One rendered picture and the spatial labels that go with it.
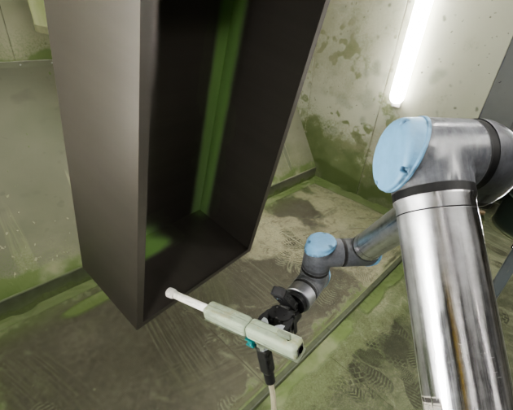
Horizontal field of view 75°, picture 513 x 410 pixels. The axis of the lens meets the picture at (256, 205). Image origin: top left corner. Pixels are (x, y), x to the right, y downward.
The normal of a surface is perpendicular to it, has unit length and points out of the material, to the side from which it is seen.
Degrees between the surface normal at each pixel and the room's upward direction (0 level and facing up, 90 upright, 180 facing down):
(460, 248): 47
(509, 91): 90
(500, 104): 90
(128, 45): 90
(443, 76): 90
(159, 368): 0
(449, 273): 53
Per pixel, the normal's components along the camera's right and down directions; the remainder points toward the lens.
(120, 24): -0.63, 0.36
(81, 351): 0.07, -0.85
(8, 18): 0.70, 0.41
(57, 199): 0.63, -0.12
